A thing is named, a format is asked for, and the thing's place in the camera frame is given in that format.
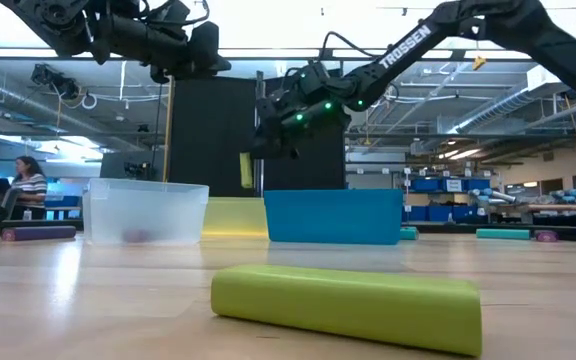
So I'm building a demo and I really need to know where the silver ventilation duct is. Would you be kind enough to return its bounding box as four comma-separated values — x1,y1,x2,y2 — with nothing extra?
446,62,576,136
0,74,137,151

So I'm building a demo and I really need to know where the black table frame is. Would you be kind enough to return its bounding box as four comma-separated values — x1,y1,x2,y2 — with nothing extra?
0,218,576,245

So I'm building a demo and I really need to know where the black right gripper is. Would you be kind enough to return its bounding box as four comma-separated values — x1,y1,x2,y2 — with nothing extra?
251,94,349,161

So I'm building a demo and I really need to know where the blue plastic bin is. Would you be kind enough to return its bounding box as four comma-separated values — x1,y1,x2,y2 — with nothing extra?
262,188,405,247

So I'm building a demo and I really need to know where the yellow plastic bin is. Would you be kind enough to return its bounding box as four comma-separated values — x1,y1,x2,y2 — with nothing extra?
201,196,270,241

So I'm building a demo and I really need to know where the gray board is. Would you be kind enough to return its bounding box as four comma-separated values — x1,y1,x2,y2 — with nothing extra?
98,149,167,182

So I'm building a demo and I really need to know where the black partition panel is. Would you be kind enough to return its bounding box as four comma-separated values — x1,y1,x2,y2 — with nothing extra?
167,77,258,198
262,69,347,193

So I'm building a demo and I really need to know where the overhead LED light bar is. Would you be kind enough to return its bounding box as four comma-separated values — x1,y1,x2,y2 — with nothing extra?
0,47,576,63

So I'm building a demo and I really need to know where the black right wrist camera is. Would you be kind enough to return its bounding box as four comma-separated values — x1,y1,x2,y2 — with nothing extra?
295,62,344,101

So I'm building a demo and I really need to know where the person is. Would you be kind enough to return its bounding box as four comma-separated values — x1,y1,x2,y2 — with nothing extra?
10,155,49,221

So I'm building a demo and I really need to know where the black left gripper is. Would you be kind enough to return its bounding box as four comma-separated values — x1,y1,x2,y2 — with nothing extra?
110,17,233,84

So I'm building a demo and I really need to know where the clear plastic bin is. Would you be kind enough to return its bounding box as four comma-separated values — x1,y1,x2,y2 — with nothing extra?
82,177,211,247

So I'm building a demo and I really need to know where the green block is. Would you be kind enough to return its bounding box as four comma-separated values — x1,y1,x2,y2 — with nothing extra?
210,263,483,358
238,151,255,190

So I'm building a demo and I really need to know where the yellow pole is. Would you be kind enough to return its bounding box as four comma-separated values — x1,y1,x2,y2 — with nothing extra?
161,79,175,184

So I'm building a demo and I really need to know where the metal post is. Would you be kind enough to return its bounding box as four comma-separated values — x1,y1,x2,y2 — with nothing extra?
252,70,266,198

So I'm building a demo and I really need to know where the shelf with blue bins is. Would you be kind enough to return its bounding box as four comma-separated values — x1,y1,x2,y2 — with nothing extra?
407,177,492,224

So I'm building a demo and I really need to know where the wooden workbench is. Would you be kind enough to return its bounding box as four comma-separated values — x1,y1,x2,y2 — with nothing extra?
490,202,576,214

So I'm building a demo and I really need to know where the black ceiling camera rig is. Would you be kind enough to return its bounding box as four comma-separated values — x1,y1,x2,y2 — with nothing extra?
30,62,81,102
366,74,400,105

